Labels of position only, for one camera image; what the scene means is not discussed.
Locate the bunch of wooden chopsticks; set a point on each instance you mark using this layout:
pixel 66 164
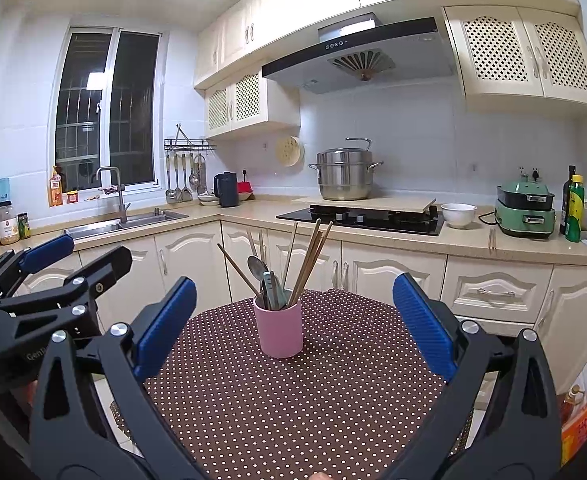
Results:
pixel 298 287

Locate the large white bowl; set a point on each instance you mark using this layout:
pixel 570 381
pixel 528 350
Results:
pixel 458 215

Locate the green electric multicooker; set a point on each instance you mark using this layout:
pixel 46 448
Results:
pixel 526 210

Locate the stainless steel steamer pot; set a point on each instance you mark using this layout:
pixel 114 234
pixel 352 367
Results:
pixel 346 175

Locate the range hood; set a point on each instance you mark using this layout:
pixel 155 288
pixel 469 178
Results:
pixel 358 57

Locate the metal spoon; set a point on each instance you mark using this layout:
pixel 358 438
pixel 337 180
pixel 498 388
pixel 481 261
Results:
pixel 256 266

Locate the small red jar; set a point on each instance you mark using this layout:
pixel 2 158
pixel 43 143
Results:
pixel 72 196

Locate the large lattice door cabinet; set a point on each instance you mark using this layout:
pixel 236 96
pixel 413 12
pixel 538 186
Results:
pixel 523 55

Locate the black electric kettle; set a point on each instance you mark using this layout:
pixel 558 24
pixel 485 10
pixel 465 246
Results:
pixel 227 190

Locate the seasoning jar white label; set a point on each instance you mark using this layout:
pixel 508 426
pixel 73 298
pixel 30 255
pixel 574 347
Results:
pixel 8 225

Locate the stainless steel sink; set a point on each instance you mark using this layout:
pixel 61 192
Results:
pixel 123 222

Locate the small green jar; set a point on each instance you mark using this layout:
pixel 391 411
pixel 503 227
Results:
pixel 24 225

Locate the round bamboo lid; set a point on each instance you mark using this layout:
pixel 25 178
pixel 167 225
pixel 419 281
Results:
pixel 289 150

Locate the hanging metal ladle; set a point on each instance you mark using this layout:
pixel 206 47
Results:
pixel 171 193

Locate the pink cup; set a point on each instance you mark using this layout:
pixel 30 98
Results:
pixel 278 330

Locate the small lattice door cabinet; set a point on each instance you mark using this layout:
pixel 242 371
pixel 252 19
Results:
pixel 238 102

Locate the brown polka dot tablecloth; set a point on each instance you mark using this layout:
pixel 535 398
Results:
pixel 298 410

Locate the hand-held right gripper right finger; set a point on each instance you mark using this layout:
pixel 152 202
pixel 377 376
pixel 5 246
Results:
pixel 423 325

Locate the green bottle yellow cap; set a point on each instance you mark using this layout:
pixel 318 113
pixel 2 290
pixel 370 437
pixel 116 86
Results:
pixel 575 215

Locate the kitchen window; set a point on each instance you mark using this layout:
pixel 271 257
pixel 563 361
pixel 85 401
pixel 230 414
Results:
pixel 108 110

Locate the beige cutting board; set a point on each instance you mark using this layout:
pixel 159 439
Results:
pixel 368 205

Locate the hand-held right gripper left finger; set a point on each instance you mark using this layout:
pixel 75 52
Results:
pixel 166 327

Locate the amber plastic bottle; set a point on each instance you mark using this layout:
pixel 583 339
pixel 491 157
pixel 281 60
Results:
pixel 571 400

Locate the orange bottle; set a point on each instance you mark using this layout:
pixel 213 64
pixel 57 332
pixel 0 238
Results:
pixel 55 190

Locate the orange bag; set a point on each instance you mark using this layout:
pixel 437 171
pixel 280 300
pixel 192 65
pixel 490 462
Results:
pixel 581 430

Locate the small white bowl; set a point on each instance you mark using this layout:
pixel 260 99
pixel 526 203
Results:
pixel 207 199

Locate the hanging metal spatula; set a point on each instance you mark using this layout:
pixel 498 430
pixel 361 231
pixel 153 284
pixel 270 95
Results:
pixel 187 192

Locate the dark olive oil bottle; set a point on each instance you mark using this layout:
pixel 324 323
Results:
pixel 567 190

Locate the blue box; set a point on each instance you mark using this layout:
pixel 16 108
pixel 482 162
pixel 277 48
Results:
pixel 4 190

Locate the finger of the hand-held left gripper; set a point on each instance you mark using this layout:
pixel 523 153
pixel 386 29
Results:
pixel 48 252
pixel 103 270

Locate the wall utensil rack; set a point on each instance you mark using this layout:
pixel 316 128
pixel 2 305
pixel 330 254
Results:
pixel 188 145

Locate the metal faucet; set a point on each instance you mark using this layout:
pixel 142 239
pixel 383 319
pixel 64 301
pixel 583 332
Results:
pixel 115 190

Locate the red container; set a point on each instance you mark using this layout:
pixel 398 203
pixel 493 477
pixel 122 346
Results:
pixel 245 187

